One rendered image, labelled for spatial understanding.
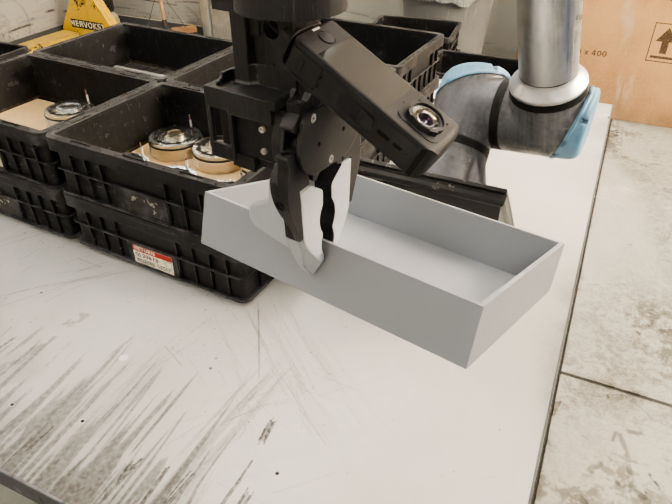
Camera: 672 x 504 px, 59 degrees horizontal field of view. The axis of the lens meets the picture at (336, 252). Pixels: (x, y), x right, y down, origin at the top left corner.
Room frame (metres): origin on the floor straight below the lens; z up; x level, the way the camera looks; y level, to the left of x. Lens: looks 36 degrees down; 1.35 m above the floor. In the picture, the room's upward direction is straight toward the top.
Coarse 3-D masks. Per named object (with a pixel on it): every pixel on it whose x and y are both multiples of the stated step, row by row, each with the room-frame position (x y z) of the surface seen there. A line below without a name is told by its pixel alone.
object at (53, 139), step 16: (128, 96) 1.10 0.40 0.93; (96, 112) 1.02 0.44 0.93; (64, 128) 0.95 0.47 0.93; (48, 144) 0.92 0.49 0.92; (64, 144) 0.89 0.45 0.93; (80, 144) 0.89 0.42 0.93; (96, 160) 0.86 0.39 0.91; (112, 160) 0.84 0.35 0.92; (128, 160) 0.83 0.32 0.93; (144, 160) 0.83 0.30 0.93; (144, 176) 0.81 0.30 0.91; (160, 176) 0.80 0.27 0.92; (176, 176) 0.78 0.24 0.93; (192, 176) 0.78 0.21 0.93; (256, 176) 0.78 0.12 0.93; (192, 192) 0.77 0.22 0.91
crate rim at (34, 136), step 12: (12, 60) 1.32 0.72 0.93; (48, 60) 1.32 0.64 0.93; (60, 60) 1.31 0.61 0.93; (96, 72) 1.25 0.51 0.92; (108, 72) 1.24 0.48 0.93; (120, 72) 1.23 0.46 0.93; (120, 96) 1.10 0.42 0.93; (96, 108) 1.04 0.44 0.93; (0, 120) 0.98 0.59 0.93; (72, 120) 0.98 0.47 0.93; (0, 132) 0.97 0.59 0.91; (12, 132) 0.96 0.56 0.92; (24, 132) 0.94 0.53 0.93; (36, 132) 0.93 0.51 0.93; (36, 144) 0.93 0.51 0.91
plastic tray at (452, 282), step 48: (240, 192) 0.49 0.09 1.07; (384, 192) 0.57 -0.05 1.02; (240, 240) 0.43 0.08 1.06; (384, 240) 0.51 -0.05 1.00; (432, 240) 0.52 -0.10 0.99; (480, 240) 0.49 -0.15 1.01; (528, 240) 0.47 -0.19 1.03; (336, 288) 0.36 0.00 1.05; (384, 288) 0.34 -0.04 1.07; (432, 288) 0.32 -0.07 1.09; (480, 288) 0.42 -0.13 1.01; (528, 288) 0.38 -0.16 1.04; (432, 336) 0.31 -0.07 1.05; (480, 336) 0.30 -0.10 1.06
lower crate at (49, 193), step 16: (0, 176) 1.00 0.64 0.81; (16, 176) 0.98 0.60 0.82; (0, 192) 1.02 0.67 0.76; (16, 192) 0.99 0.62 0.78; (32, 192) 0.96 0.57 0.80; (48, 192) 0.93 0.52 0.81; (0, 208) 1.03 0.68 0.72; (16, 208) 1.00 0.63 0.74; (32, 208) 0.98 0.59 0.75; (48, 208) 0.96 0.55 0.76; (64, 208) 0.94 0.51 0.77; (32, 224) 0.98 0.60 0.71; (48, 224) 0.96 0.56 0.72; (64, 224) 0.95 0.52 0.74
